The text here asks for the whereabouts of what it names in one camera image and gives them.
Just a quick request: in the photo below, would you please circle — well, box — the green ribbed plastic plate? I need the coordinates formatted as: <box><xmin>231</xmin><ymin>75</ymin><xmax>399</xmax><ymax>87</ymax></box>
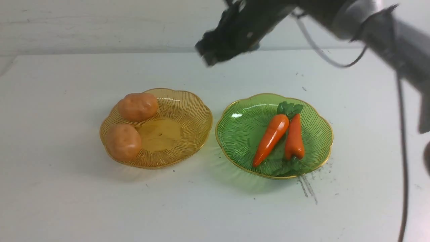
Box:
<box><xmin>215</xmin><ymin>93</ymin><xmax>334</xmax><ymax>180</ymax></box>

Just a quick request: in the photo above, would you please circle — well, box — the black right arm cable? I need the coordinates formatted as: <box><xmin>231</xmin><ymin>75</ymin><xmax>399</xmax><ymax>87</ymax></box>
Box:
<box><xmin>291</xmin><ymin>10</ymin><xmax>409</xmax><ymax>242</ymax></box>

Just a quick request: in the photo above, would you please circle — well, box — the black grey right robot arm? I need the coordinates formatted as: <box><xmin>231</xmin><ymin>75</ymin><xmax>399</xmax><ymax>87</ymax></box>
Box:
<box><xmin>195</xmin><ymin>0</ymin><xmax>430</xmax><ymax>133</ymax></box>

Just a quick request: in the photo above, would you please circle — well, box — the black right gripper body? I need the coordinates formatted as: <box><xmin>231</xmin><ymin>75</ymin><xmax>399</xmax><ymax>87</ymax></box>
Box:
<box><xmin>195</xmin><ymin>0</ymin><xmax>297</xmax><ymax>67</ymax></box>

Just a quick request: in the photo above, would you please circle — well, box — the yellow ribbed plastic plate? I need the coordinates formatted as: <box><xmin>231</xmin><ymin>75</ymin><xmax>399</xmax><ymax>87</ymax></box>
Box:
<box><xmin>99</xmin><ymin>88</ymin><xmax>213</xmax><ymax>169</ymax></box>

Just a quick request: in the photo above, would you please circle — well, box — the brown toy potato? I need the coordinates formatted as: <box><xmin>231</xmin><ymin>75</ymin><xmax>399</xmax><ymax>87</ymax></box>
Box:
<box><xmin>105</xmin><ymin>123</ymin><xmax>142</xmax><ymax>163</ymax></box>
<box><xmin>117</xmin><ymin>92</ymin><xmax>159</xmax><ymax>122</ymax></box>

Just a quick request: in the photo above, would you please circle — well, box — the orange toy carrot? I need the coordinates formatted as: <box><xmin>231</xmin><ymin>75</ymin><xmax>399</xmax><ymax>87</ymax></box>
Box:
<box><xmin>252</xmin><ymin>102</ymin><xmax>303</xmax><ymax>167</ymax></box>
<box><xmin>272</xmin><ymin>114</ymin><xmax>307</xmax><ymax>176</ymax></box>

